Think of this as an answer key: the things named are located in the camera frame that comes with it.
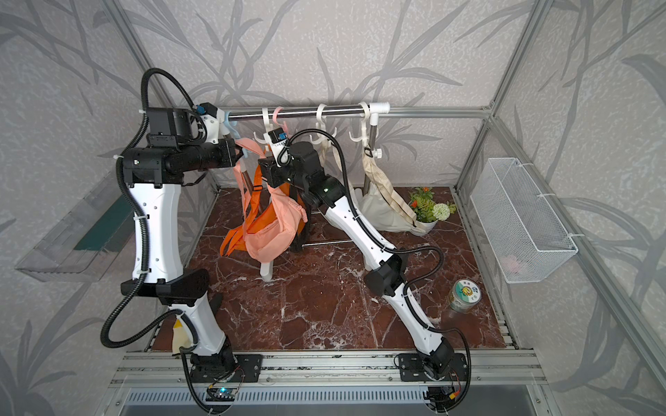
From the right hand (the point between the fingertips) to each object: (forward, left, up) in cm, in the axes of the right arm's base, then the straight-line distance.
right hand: (261, 158), depth 73 cm
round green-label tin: (-27, -61, -33) cm, 74 cm away
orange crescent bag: (-1, +6, -24) cm, 25 cm away
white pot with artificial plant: (+1, -53, -27) cm, 60 cm away
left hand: (-2, +3, +5) cm, 6 cm away
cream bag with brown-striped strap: (0, -37, -23) cm, 44 cm away
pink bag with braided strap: (-6, +2, -27) cm, 28 cm away
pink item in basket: (-23, -71, -20) cm, 77 cm away
